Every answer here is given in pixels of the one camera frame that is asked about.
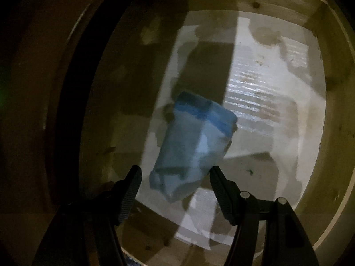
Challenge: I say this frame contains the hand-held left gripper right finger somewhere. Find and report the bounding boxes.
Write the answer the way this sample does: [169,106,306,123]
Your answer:
[209,166,319,266]

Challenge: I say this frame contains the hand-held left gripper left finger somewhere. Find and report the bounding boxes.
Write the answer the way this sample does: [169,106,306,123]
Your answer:
[33,165,143,266]

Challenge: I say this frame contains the blue striped sock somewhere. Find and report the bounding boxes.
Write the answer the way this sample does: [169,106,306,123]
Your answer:
[149,91,238,203]

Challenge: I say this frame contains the wooden drawer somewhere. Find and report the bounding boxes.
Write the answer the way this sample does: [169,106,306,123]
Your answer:
[41,0,355,266]

